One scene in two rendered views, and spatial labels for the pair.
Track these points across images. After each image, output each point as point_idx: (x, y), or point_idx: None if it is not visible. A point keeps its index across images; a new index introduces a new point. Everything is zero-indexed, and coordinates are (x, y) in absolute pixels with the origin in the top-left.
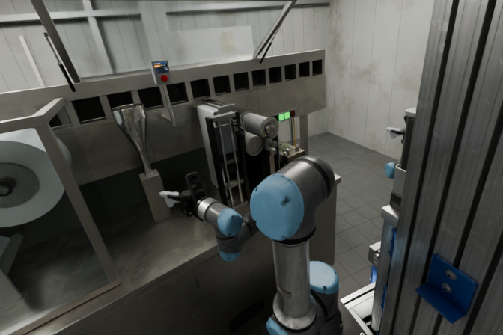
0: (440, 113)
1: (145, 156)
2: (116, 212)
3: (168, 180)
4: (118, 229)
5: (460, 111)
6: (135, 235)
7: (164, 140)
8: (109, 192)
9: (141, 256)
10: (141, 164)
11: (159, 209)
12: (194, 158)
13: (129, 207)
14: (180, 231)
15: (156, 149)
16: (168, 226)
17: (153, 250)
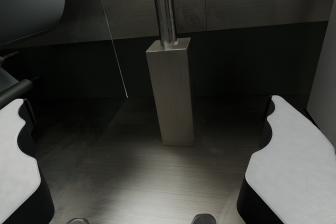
0: None
1: None
2: (135, 96)
3: (219, 74)
4: (118, 123)
5: None
6: (123, 150)
7: None
8: (129, 64)
9: (96, 206)
10: (179, 29)
11: (172, 124)
12: (285, 44)
13: (152, 96)
14: (189, 198)
15: (212, 3)
16: (176, 165)
17: (119, 209)
